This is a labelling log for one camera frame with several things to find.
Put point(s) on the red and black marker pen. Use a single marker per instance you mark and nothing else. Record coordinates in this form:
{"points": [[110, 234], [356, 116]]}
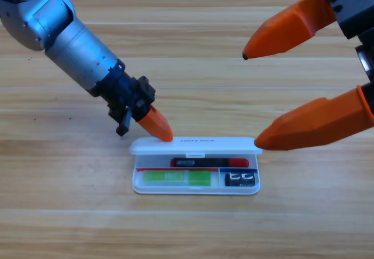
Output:
{"points": [[210, 162]]}

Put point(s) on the white Unitree pencil case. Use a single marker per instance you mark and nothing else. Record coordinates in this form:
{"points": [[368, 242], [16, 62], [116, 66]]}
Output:
{"points": [[204, 146]]}

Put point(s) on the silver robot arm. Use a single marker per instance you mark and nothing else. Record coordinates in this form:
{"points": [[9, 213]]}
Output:
{"points": [[58, 28]]}

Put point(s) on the green and white eraser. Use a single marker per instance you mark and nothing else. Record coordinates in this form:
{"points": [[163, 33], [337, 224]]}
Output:
{"points": [[175, 178]]}

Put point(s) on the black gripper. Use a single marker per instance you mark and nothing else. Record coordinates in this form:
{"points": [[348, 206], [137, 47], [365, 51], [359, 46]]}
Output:
{"points": [[125, 92], [356, 4]]}

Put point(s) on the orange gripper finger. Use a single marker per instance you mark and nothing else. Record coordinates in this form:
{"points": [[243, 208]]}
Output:
{"points": [[318, 121]]}

